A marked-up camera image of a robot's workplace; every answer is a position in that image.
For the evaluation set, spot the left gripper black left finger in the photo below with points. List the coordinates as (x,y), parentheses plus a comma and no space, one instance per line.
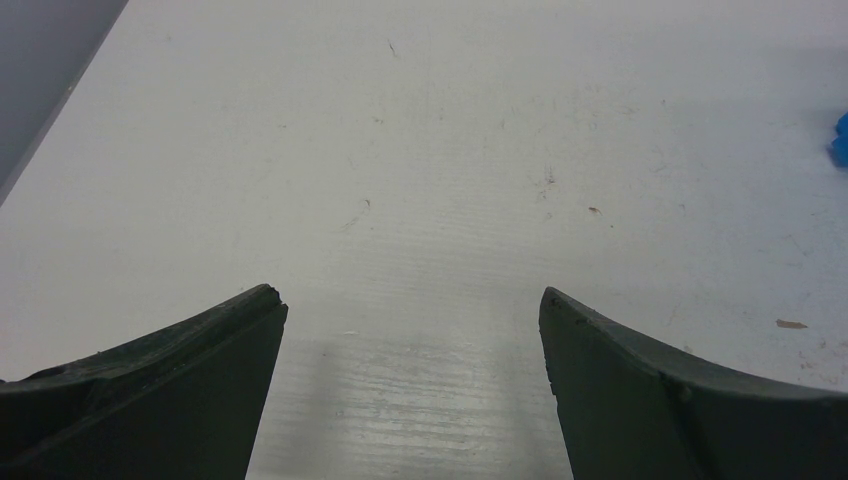
(183,402)

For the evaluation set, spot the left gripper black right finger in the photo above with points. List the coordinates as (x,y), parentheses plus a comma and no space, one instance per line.
(633,407)

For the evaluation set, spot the blue plastic bin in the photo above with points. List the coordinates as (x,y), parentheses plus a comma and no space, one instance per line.
(839,145)

